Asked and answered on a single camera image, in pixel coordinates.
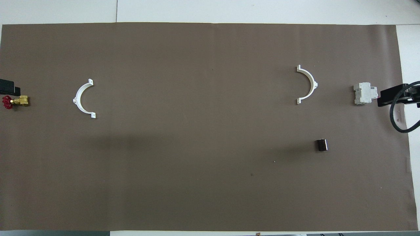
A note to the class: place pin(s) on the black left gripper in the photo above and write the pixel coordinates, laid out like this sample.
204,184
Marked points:
7,86

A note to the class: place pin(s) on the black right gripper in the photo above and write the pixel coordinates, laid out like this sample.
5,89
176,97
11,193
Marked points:
387,95

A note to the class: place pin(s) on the white half pipe clamp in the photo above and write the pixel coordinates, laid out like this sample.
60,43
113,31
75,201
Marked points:
75,100
315,85

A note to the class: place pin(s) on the white circuit breaker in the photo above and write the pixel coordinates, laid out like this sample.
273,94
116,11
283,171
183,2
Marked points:
362,93

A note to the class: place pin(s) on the small dark brown block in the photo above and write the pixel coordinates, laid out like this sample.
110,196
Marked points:
321,145

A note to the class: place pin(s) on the brown table mat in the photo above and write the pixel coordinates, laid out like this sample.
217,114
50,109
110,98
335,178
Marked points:
210,164

